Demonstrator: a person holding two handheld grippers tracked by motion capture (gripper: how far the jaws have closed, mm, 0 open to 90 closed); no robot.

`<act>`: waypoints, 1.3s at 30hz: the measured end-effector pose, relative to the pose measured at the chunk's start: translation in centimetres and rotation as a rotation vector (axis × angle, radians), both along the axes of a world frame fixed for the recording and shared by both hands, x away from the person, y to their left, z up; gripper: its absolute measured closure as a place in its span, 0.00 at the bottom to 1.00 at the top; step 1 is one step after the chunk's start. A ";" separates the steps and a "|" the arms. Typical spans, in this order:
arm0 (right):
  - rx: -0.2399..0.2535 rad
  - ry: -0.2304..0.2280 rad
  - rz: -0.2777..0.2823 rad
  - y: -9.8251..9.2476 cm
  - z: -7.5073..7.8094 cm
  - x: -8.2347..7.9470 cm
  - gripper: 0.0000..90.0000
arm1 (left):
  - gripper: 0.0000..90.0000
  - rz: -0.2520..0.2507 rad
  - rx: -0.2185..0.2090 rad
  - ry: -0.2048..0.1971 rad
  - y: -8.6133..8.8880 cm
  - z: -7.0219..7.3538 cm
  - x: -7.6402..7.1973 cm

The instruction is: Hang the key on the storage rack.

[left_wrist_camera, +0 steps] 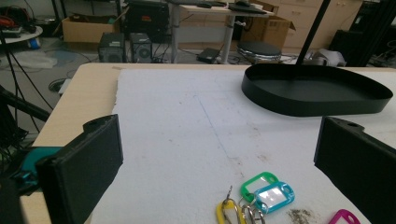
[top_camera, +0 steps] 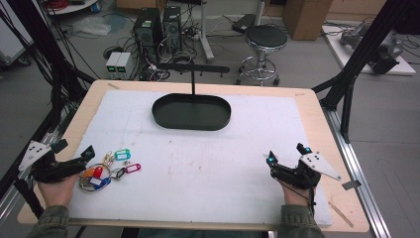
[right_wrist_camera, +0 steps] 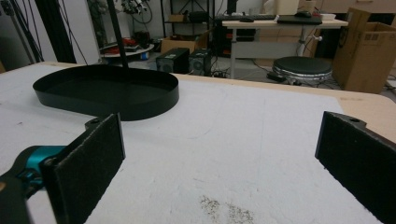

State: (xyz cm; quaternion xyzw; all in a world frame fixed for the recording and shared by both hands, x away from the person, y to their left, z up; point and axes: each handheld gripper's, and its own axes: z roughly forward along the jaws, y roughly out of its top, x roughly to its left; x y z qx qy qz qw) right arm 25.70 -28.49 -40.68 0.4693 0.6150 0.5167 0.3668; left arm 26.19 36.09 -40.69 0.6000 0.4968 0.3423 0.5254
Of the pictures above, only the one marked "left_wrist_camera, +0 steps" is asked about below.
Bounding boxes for teal plastic object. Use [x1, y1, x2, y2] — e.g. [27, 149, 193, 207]
[12, 146, 64, 191]

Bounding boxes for desk with white legs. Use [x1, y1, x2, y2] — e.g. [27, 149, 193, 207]
[168, 0, 276, 65]

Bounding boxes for magenta key tag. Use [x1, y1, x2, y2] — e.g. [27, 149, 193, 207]
[327, 208, 362, 224]

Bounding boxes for blue key tag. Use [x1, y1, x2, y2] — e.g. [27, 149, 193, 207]
[253, 181, 296, 215]

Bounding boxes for light wooden cabinet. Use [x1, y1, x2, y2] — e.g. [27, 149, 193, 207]
[248, 0, 364, 51]

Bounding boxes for white foam mat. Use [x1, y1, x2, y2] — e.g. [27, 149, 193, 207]
[89, 68, 396, 224]

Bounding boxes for yellow key tag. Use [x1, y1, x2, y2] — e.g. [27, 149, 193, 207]
[216, 199, 248, 224]

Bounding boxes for metal key rings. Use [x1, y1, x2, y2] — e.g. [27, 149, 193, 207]
[237, 196, 269, 224]

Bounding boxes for green key tag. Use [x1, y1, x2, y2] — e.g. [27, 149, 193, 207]
[239, 171, 280, 203]

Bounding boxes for grey crumpled cover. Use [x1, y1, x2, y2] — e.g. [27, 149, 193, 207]
[305, 48, 347, 67]

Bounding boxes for white plastic sheet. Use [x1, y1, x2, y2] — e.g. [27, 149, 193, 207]
[11, 50, 59, 70]

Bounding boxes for tall cardboard box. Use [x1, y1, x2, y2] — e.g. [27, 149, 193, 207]
[240, 14, 297, 51]

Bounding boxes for round black stool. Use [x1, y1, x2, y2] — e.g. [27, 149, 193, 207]
[235, 40, 283, 65]

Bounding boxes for black metal frame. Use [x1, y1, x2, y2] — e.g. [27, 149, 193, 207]
[329, 0, 396, 68]

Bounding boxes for black stand leg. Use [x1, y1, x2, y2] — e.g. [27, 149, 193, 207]
[0, 85, 51, 123]

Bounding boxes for round white table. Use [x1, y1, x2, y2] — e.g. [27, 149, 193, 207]
[0, 25, 44, 45]

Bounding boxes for black computer tower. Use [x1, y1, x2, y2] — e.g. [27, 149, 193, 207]
[97, 32, 127, 64]
[129, 32, 154, 64]

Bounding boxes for open cardboard box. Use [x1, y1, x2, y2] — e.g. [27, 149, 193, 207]
[61, 13, 121, 44]

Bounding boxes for black oval tray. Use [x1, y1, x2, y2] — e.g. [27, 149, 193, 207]
[241, 63, 394, 118]

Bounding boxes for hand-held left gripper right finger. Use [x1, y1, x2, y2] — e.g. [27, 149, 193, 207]
[313, 116, 396, 224]

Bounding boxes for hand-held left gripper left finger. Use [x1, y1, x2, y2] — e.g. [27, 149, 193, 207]
[35, 113, 124, 224]

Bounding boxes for black slanted pole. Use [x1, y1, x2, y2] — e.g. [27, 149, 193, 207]
[295, 0, 332, 66]

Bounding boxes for flat black box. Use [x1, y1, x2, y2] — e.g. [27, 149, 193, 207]
[196, 47, 221, 64]

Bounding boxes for large black equipment case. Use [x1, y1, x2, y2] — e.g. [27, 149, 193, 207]
[123, 0, 171, 44]

